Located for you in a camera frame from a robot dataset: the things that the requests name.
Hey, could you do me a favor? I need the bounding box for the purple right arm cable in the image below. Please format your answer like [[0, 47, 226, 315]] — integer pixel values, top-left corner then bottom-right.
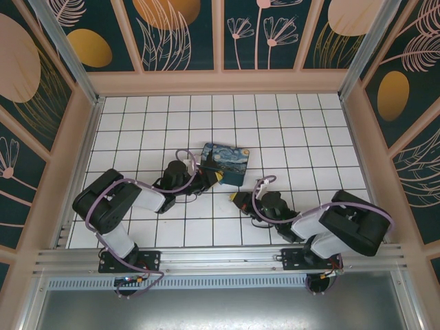
[[252, 175, 395, 297]]

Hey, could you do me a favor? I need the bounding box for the aluminium frame rail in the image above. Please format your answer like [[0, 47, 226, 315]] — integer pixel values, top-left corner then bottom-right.
[[32, 243, 409, 276]]

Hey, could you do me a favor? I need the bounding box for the aluminium corner post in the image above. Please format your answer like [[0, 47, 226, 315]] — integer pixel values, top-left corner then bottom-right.
[[338, 0, 410, 101], [29, 0, 106, 107]]

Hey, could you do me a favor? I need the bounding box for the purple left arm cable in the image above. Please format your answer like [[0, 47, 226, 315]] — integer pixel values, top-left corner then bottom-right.
[[84, 149, 202, 300]]

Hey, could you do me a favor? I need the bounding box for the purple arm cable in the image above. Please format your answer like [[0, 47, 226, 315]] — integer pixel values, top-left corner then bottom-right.
[[252, 175, 395, 297], [84, 149, 202, 300]]

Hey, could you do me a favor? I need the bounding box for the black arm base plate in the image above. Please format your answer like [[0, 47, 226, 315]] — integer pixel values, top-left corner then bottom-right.
[[98, 250, 162, 274], [280, 247, 344, 273]]

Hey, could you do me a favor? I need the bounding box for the perforated metal cable tray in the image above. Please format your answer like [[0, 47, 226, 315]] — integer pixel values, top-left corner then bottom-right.
[[46, 276, 402, 290]]

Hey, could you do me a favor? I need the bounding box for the starry night painted box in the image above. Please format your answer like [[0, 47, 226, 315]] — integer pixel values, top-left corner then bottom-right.
[[198, 142, 251, 188]]

